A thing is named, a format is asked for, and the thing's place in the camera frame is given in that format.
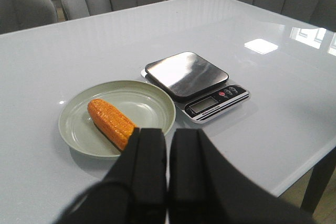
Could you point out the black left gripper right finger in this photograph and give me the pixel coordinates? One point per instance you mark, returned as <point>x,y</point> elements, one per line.
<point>206,188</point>

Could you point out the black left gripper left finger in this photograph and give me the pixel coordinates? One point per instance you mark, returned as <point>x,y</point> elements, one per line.
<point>133,190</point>

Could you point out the orange corn cob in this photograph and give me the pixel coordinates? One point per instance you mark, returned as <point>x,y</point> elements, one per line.
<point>111,122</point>

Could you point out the light green plate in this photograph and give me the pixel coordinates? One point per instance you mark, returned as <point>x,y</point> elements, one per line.
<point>144,104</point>

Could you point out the digital kitchen scale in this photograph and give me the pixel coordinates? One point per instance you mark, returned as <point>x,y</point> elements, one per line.
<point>201,90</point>

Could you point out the black table leg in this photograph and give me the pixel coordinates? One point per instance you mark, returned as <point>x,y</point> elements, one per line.
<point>318,182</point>

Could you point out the grey upholstered chair left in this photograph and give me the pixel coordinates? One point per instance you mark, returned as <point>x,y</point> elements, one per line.
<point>24,14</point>

